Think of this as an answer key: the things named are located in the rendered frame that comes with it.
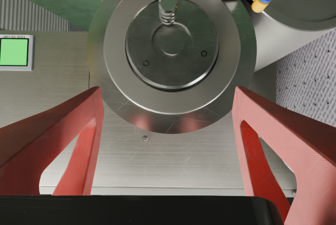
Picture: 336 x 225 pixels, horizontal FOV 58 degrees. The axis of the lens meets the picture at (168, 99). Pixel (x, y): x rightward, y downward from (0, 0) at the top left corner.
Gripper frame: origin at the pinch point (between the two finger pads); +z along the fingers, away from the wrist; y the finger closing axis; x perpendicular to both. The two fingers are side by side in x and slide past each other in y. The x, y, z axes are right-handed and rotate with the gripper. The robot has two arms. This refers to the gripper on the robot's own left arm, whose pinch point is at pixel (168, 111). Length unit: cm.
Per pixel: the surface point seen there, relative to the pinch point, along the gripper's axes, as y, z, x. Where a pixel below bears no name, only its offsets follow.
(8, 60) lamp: 31, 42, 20
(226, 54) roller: -4.9, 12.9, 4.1
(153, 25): 1.1, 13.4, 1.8
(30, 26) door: 154, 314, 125
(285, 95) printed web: -17.9, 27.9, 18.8
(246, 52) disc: -6.8, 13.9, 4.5
